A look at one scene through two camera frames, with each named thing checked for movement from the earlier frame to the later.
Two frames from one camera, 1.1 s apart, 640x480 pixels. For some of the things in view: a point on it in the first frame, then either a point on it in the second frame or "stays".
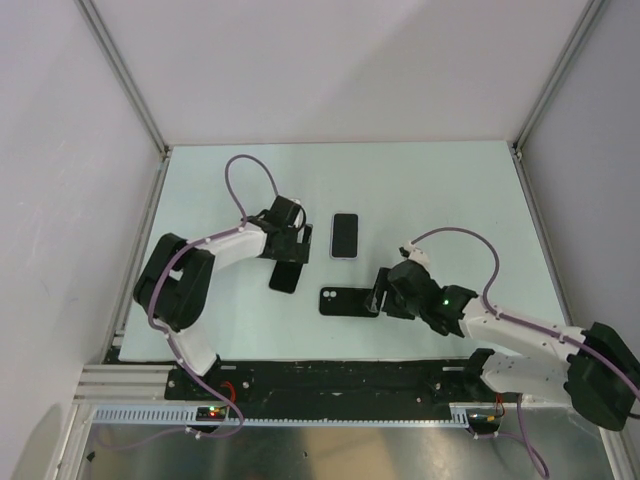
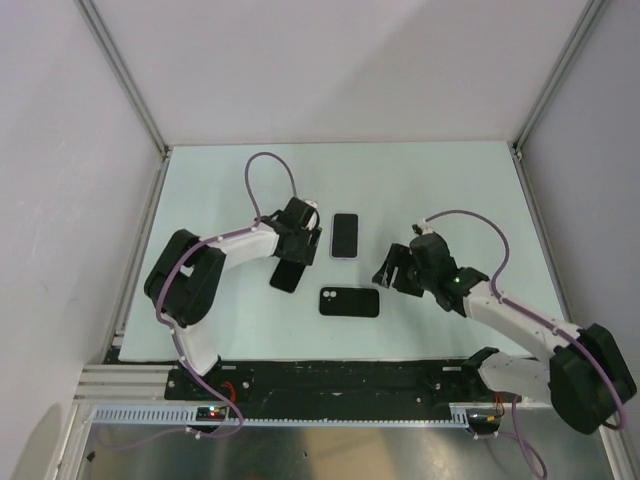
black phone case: (344, 301) stays
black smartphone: (345, 235) stays
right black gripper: (381, 285) -> (398, 256)
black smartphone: (285, 276) stays
